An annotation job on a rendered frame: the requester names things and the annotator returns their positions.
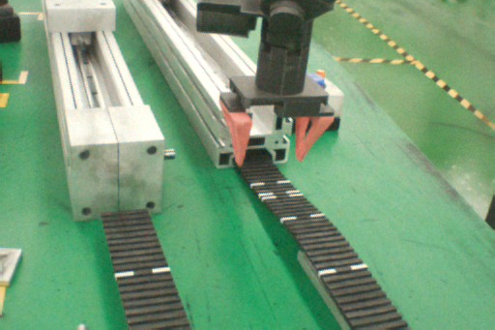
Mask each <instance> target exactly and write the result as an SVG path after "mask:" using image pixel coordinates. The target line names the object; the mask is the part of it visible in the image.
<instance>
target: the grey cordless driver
mask: <svg viewBox="0 0 495 330"><path fill-rule="evenodd" d="M20 27H21V19H20V17H19V16H18V15H17V13H16V12H15V11H14V8H13V7H12V6H11V5H10V3H9V0H0V43H4V42H13V41H19V40H20V38H21V30H20Z"/></svg>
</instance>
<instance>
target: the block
mask: <svg viewBox="0 0 495 330"><path fill-rule="evenodd" d="M65 121H66V128H65V141H66V162H67V180H68V185H69V192H70V197H71V202H72V207H73V217H74V221H91V220H98V219H101V218H102V217H101V212H110V211H118V212H119V211H127V210H135V209H143V208H148V211H149V214H150V215H155V214H161V206H162V185H163V165H164V160H170V159H175V151H174V150H164V144H165V139H164V137H163V135H162V133H161V132H160V129H159V126H158V123H157V121H156V119H155V117H154V115H153V114H152V112H151V108H150V107H149V106H148V105H135V106H117V107H108V108H106V107H99V108H82V109H66V110H65Z"/></svg>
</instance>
